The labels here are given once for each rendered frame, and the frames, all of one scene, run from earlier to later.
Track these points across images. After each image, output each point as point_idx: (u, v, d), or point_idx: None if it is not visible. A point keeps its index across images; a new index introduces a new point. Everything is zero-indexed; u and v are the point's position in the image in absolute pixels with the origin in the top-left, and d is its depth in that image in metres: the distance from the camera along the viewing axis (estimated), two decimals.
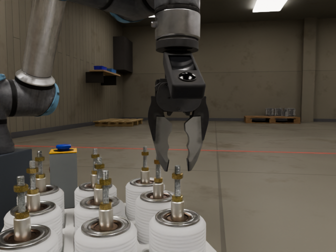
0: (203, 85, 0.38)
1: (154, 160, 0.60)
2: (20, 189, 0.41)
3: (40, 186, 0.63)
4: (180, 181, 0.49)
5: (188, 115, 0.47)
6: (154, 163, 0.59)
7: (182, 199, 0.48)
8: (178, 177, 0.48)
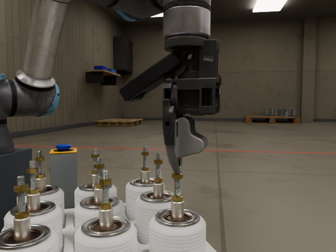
0: (119, 90, 0.48)
1: (154, 160, 0.60)
2: (20, 189, 0.41)
3: (40, 186, 0.63)
4: (179, 180, 0.49)
5: None
6: (154, 163, 0.59)
7: (182, 199, 0.48)
8: (178, 177, 0.48)
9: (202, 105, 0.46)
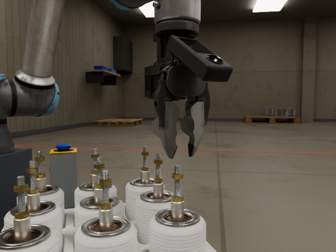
0: (232, 68, 0.40)
1: (154, 160, 0.60)
2: (20, 189, 0.41)
3: (40, 186, 0.63)
4: (178, 181, 0.48)
5: (194, 100, 0.47)
6: (154, 163, 0.59)
7: (176, 200, 0.48)
8: (173, 177, 0.48)
9: None
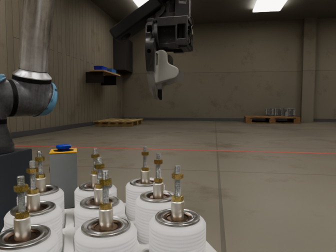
0: (109, 30, 0.57)
1: (154, 160, 0.60)
2: (20, 189, 0.41)
3: (40, 186, 0.63)
4: (178, 181, 0.48)
5: None
6: (154, 163, 0.59)
7: (176, 200, 0.48)
8: (173, 177, 0.48)
9: None
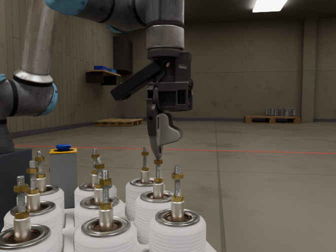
0: (110, 91, 0.58)
1: (154, 160, 0.60)
2: (20, 189, 0.41)
3: (40, 186, 0.63)
4: (178, 181, 0.48)
5: None
6: (154, 163, 0.59)
7: (176, 200, 0.48)
8: (173, 177, 0.48)
9: (178, 103, 0.57)
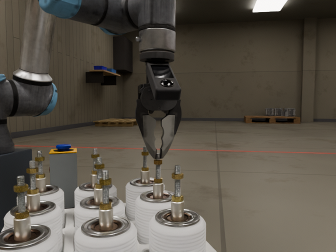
0: (179, 90, 0.50)
1: (160, 161, 0.59)
2: (20, 189, 0.41)
3: (40, 186, 0.63)
4: (178, 181, 0.48)
5: (166, 113, 0.58)
6: (162, 163, 0.59)
7: (176, 200, 0.48)
8: (173, 177, 0.48)
9: None
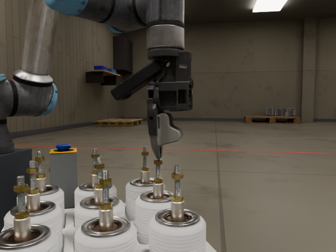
0: (110, 91, 0.58)
1: (160, 161, 0.59)
2: (20, 189, 0.41)
3: (40, 186, 0.63)
4: (178, 181, 0.48)
5: None
6: (162, 163, 0.59)
7: (176, 200, 0.48)
8: (173, 177, 0.48)
9: (178, 103, 0.57)
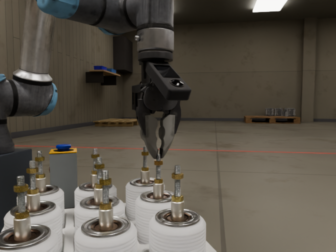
0: (190, 90, 0.51)
1: (160, 160, 0.60)
2: (20, 189, 0.41)
3: (40, 186, 0.63)
4: (178, 181, 0.48)
5: (167, 113, 0.59)
6: (157, 163, 0.61)
7: (176, 200, 0.48)
8: (173, 177, 0.48)
9: None
